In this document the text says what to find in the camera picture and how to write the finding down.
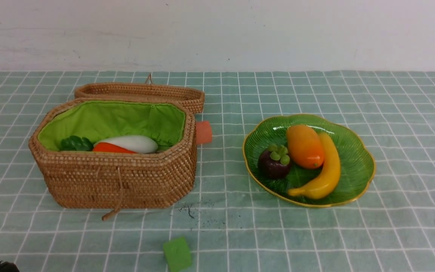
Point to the purple toy mangosteen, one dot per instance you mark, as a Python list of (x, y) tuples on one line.
[(274, 162)]

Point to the white toy radish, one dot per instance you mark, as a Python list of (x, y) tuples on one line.
[(137, 143)]

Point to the orange toy mango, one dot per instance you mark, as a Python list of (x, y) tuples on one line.
[(304, 146)]

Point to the orange toy carrot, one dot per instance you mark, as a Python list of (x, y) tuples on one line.
[(76, 143)]

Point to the yellow toy banana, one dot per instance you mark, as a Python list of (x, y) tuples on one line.
[(323, 184)]

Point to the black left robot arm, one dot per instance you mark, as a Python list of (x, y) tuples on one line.
[(6, 266)]

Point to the orange foam block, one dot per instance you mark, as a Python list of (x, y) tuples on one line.
[(203, 132)]

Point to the woven rattan basket lid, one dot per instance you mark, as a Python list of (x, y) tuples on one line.
[(190, 98)]

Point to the woven rattan basket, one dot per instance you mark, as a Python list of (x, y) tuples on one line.
[(79, 179)]

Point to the green foam cube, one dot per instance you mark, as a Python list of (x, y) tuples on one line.
[(177, 254)]

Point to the green glass leaf plate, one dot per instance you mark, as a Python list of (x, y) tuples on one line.
[(358, 166)]

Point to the teal checkered tablecloth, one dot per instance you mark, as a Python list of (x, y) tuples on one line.
[(229, 222)]

